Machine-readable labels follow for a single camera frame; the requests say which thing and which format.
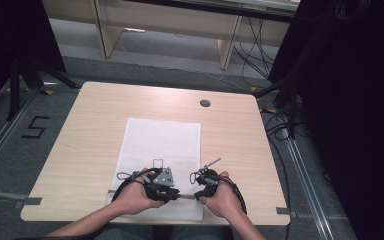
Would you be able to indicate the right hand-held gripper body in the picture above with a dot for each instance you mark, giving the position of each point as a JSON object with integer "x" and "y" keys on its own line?
{"x": 208, "y": 180}

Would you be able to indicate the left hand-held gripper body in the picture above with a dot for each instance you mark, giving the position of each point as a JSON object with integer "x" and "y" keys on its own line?
{"x": 162, "y": 180}

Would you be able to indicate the white mesh laundry bag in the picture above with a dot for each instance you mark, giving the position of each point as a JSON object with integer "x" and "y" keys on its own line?
{"x": 161, "y": 143}

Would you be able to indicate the person's right hand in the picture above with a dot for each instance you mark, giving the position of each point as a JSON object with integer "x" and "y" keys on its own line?
{"x": 223, "y": 200}

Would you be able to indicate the person's left hand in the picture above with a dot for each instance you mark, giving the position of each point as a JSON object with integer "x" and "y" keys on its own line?
{"x": 135, "y": 196}

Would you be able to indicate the person's legs in grey pants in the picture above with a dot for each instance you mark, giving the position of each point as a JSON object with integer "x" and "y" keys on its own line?
{"x": 160, "y": 233}

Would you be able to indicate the grey tape strip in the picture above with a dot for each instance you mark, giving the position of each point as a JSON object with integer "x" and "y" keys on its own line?
{"x": 282, "y": 210}
{"x": 28, "y": 201}

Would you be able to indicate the black metal stand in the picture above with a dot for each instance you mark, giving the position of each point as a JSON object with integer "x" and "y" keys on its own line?
{"x": 15, "y": 86}
{"x": 291, "y": 106}

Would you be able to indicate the light wooden desk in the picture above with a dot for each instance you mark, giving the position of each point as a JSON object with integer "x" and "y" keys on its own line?
{"x": 166, "y": 23}

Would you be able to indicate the black curtain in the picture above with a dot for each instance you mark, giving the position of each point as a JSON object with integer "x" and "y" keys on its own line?
{"x": 13, "y": 40}
{"x": 353, "y": 100}

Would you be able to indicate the grey metal floor rail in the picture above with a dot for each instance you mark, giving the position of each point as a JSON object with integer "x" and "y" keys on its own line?
{"x": 3, "y": 133}
{"x": 308, "y": 186}

